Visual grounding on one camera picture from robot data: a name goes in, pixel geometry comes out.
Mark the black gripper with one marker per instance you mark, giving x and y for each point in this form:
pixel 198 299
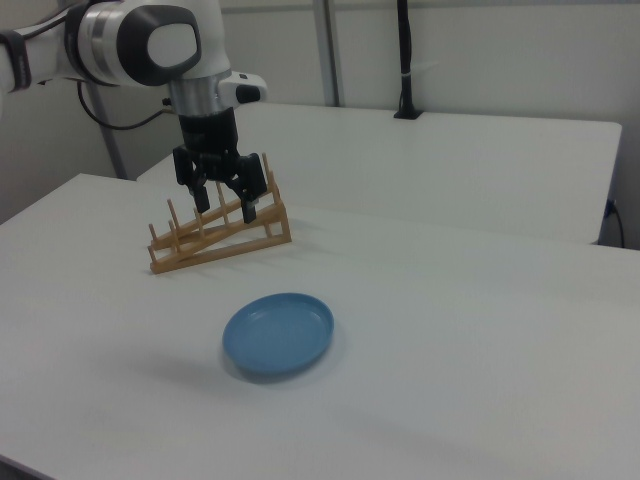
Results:
pixel 210 140

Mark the blue round plate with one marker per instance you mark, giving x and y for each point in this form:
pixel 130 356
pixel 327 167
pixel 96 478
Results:
pixel 277 335

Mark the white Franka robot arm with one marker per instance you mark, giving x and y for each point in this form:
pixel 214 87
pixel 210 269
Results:
pixel 125 40

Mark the wooden plate rack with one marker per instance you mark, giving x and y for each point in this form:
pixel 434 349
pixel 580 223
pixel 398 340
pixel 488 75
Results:
pixel 220 254

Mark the black pole with base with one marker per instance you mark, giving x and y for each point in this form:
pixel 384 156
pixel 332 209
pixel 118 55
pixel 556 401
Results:
pixel 405 50

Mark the white adjoining table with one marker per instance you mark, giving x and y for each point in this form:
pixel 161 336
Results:
pixel 450 165

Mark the blue wall plug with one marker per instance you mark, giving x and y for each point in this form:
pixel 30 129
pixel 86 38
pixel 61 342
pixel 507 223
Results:
pixel 609 209

